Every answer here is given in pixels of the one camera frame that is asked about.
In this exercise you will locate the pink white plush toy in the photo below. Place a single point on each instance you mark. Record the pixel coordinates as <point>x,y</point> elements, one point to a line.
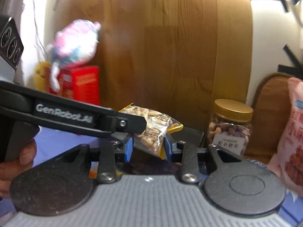
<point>73,46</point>

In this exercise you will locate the yellow plush toy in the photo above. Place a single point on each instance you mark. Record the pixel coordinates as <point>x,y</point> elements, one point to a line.
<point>39,75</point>

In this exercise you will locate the purple printed tablecloth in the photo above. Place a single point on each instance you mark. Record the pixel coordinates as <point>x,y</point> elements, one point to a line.
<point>51,143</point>

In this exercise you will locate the person's left hand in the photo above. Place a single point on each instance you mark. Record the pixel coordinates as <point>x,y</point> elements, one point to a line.
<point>11,169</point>

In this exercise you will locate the wooden headboard panel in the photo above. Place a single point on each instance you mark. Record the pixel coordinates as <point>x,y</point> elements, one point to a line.
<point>174,56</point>

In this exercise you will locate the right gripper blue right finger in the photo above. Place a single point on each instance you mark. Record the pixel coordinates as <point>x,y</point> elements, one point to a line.
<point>172,153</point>

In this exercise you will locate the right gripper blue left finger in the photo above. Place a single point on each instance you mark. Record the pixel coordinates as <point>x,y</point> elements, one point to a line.
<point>123,145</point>

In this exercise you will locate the clear peanut snack packet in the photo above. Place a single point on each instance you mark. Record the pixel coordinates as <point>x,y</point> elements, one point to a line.
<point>158,125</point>

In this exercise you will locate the dark storage box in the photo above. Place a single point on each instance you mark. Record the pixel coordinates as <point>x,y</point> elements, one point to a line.
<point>144,162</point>

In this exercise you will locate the brown wooden cutting board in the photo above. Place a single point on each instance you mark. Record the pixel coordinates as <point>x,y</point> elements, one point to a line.
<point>272,109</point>

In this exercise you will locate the red gift box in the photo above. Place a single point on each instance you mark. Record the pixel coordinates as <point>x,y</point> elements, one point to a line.
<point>81,84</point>

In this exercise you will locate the pink snack bag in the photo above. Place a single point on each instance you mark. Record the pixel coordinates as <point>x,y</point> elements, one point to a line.
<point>287,162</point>

